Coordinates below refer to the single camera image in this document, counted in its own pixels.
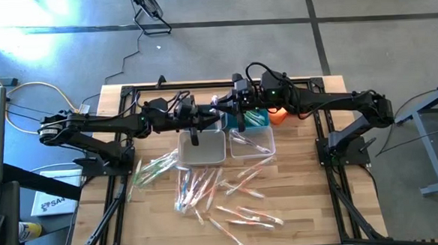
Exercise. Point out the grey translucent plastic bin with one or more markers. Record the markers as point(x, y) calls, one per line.
point(205, 153)

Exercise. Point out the white printed box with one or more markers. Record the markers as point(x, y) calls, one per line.
point(54, 200)

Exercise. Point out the black floor fan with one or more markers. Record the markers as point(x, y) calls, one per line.
point(149, 4)

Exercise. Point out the white paper tag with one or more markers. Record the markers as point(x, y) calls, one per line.
point(84, 108)

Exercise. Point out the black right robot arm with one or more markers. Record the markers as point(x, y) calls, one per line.
point(334, 97)

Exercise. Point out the black diagonal bar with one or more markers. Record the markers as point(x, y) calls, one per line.
point(42, 182)

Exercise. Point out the clear plastic bin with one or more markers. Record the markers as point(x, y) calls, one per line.
point(243, 153)

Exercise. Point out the orange bin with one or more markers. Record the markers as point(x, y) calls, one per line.
point(278, 116)

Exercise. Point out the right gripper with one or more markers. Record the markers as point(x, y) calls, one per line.
point(246, 106)

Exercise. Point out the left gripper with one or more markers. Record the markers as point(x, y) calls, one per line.
point(186, 116)

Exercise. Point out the black table clamp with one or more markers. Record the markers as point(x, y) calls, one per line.
point(160, 82)

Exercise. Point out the yellow can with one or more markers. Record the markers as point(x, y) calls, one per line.
point(31, 230)

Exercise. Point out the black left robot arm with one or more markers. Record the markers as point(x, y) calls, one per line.
point(102, 123)

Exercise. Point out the teal plastic bin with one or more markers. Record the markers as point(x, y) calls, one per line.
point(234, 122)

